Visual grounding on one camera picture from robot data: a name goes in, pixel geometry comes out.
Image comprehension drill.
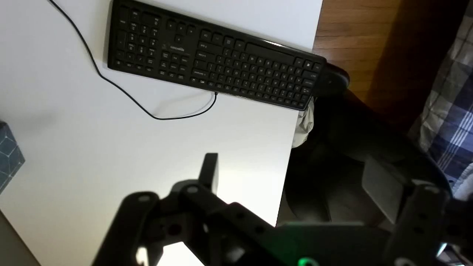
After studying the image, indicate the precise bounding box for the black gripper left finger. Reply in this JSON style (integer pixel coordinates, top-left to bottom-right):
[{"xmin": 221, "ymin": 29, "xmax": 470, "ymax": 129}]
[{"xmin": 90, "ymin": 152, "xmax": 220, "ymax": 266}]

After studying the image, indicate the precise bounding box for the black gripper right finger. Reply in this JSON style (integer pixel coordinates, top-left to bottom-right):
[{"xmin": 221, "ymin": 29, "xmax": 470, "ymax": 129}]
[{"xmin": 362, "ymin": 157, "xmax": 449, "ymax": 266}]

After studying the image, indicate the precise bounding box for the black computer keyboard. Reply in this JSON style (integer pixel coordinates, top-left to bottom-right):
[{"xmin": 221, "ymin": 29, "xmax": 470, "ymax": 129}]
[{"xmin": 108, "ymin": 0, "xmax": 326, "ymax": 110}]

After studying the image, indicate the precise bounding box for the black office chair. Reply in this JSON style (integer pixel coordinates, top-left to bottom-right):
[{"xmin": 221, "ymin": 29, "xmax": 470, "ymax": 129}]
[{"xmin": 282, "ymin": 64, "xmax": 449, "ymax": 225}]

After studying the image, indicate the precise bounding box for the blue plaid bedspread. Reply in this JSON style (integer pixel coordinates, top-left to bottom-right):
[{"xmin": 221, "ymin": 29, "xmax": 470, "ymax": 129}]
[{"xmin": 414, "ymin": 0, "xmax": 473, "ymax": 200}]

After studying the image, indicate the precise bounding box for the white cloth on chair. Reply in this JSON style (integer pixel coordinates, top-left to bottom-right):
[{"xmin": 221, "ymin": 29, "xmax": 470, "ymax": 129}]
[{"xmin": 292, "ymin": 100, "xmax": 314, "ymax": 147}]

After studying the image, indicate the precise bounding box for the blue patterned tissue box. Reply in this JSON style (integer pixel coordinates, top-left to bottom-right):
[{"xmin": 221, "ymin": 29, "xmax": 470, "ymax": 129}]
[{"xmin": 0, "ymin": 121, "xmax": 25, "ymax": 193}]

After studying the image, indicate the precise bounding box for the black keyboard cable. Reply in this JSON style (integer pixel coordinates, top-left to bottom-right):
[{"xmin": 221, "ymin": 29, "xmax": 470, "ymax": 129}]
[{"xmin": 47, "ymin": 0, "xmax": 218, "ymax": 121}]

